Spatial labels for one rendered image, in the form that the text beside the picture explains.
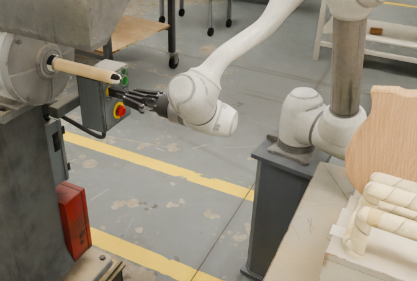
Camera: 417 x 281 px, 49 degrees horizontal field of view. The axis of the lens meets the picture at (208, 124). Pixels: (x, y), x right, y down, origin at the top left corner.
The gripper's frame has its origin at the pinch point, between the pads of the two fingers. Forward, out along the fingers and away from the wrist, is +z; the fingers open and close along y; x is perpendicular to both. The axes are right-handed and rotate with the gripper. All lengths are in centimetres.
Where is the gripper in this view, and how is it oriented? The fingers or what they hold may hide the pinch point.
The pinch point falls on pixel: (118, 93)
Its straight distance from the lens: 150.7
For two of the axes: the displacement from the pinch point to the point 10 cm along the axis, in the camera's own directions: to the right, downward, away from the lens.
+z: -9.0, -2.4, 3.6
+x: 0.3, -8.6, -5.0
